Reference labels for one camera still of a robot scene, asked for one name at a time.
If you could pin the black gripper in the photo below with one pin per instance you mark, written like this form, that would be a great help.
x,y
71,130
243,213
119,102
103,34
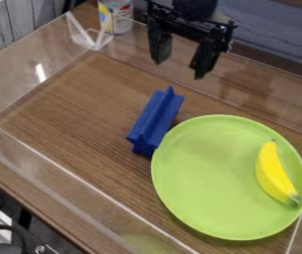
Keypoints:
x,y
191,18

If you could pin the blue cross-shaped block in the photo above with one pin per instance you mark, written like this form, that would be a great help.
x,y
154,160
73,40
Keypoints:
x,y
154,121

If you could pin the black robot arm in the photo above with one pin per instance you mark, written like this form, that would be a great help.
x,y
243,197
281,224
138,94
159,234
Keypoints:
x,y
194,20

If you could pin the green plate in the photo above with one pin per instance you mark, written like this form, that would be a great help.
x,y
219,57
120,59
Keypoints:
x,y
203,177

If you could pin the white can with label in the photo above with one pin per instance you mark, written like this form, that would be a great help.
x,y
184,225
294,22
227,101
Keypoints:
x,y
115,15

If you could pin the yellow toy banana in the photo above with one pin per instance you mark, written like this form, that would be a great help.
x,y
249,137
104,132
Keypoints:
x,y
271,176

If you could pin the clear acrylic front barrier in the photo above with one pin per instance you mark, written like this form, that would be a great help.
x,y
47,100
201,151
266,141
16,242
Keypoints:
x,y
97,222

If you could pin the clear acrylic corner bracket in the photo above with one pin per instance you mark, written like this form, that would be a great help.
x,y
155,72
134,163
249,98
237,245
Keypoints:
x,y
91,38

